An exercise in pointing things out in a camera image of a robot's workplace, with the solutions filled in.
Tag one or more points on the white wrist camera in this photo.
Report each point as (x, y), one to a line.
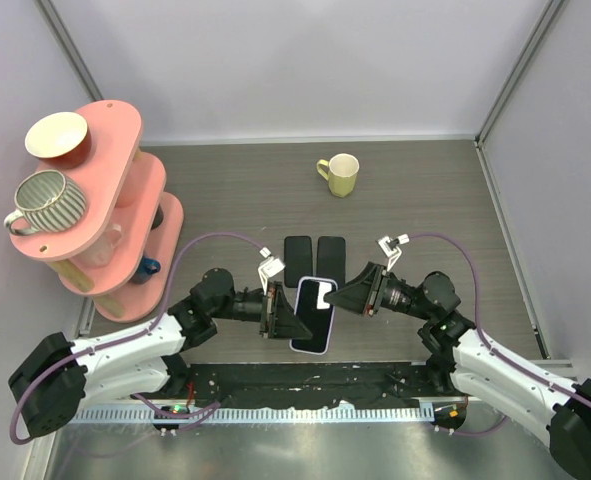
(392, 248)
(269, 267)

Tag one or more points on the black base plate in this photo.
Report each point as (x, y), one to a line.
(307, 386)

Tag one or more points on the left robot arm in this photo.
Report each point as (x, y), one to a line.
(60, 377)

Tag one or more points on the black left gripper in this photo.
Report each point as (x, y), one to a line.
(280, 323)

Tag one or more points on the black phone case two holes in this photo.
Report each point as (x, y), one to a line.
(331, 259)

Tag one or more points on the blue cup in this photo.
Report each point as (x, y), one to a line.
(147, 268)

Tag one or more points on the yellow faceted mug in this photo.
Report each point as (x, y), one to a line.
(340, 173)

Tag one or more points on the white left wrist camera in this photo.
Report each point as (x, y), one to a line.
(269, 267)

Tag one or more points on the red bowl white inside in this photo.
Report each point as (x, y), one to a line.
(61, 140)

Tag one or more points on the lilac phone case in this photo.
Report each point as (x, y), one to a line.
(331, 330)

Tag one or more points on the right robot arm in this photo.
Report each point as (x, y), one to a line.
(555, 409)

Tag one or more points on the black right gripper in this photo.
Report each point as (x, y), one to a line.
(362, 293)

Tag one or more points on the pink tiered shelf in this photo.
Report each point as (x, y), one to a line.
(122, 185)

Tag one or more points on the striped grey mug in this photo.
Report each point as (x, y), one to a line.
(47, 201)

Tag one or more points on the clear glass cup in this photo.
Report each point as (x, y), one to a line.
(101, 252)

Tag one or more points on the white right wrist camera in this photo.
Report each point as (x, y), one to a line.
(392, 248)

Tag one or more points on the blue-edged smartphone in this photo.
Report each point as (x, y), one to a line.
(298, 259)

